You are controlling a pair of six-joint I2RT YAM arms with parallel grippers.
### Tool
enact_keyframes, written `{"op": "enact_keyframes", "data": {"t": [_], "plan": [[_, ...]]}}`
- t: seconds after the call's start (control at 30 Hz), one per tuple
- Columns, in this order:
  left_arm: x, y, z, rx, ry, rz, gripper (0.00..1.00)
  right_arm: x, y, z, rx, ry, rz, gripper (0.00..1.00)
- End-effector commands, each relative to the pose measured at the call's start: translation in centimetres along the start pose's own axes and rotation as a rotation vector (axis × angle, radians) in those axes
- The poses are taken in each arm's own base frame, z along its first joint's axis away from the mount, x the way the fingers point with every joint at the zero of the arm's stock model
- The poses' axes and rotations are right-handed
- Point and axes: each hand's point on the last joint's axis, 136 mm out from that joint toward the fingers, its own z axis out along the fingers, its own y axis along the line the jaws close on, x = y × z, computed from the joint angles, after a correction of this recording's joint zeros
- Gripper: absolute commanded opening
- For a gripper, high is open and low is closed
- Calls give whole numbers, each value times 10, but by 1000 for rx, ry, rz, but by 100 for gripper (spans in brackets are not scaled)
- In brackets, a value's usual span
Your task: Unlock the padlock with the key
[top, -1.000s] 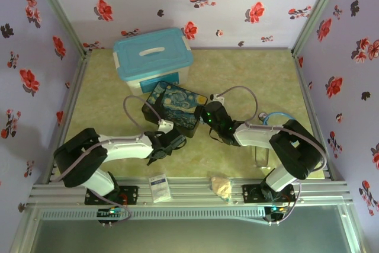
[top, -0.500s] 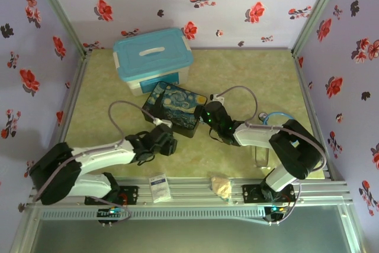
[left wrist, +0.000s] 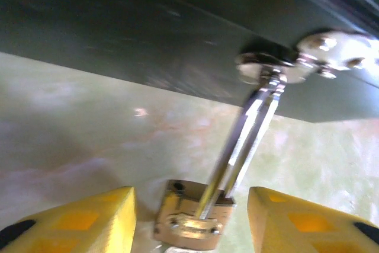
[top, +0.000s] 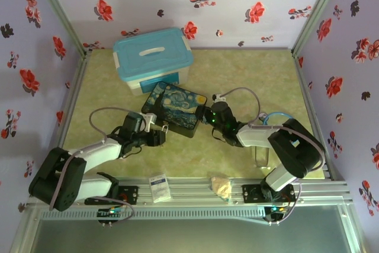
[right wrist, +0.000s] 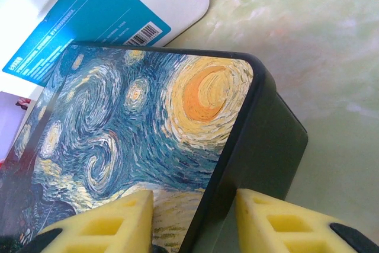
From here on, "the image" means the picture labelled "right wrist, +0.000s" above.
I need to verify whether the starry night tin box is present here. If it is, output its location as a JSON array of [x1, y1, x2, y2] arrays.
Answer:
[[0, 41, 309, 253]]

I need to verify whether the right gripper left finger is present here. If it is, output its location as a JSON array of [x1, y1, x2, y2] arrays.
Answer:
[[17, 189, 155, 253]]

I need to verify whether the blue lid plastic storage box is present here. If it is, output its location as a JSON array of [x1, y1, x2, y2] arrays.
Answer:
[[0, 0, 210, 101]]

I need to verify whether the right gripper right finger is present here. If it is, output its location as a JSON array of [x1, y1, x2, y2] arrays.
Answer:
[[235, 189, 379, 253]]

